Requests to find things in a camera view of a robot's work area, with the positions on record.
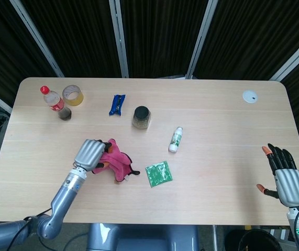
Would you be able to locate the black-lidded glass jar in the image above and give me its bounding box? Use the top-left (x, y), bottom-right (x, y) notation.
top-left (131, 105), bottom-right (152, 130)

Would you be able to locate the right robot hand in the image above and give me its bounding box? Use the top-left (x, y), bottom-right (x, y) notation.
top-left (256, 143), bottom-right (299, 209)

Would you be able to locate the red-capped cola bottle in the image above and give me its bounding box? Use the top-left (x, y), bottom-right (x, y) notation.
top-left (40, 85), bottom-right (73, 121)

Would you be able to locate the blue snack packet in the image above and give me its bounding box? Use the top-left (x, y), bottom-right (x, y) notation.
top-left (108, 94), bottom-right (127, 116)

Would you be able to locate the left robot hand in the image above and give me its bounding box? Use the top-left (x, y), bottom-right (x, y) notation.
top-left (73, 139), bottom-right (114, 170)

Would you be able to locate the green sachet packet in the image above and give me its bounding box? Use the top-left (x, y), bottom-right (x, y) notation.
top-left (145, 160), bottom-right (175, 188)

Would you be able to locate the pink cloth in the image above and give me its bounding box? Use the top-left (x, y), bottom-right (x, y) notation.
top-left (91, 139), bottom-right (141, 182)

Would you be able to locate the white round cable grommet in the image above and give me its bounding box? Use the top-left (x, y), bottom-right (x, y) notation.
top-left (242, 90), bottom-right (259, 104)

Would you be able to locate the small white green-labelled bottle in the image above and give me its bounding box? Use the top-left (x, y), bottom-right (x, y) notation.
top-left (168, 126), bottom-right (184, 153)

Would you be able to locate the grey screen frame post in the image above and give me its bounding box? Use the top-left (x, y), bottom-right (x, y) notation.
top-left (184, 0), bottom-right (219, 79)
top-left (268, 31), bottom-right (299, 81)
top-left (108, 0), bottom-right (130, 78)
top-left (9, 0), bottom-right (65, 78)

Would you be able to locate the clear tape roll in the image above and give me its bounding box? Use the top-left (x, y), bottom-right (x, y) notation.
top-left (62, 84), bottom-right (84, 106)

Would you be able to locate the black waste bin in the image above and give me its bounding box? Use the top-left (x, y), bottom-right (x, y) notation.
top-left (224, 229), bottom-right (284, 251)

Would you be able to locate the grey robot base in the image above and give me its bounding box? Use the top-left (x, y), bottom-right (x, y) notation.
top-left (86, 223), bottom-right (200, 251)

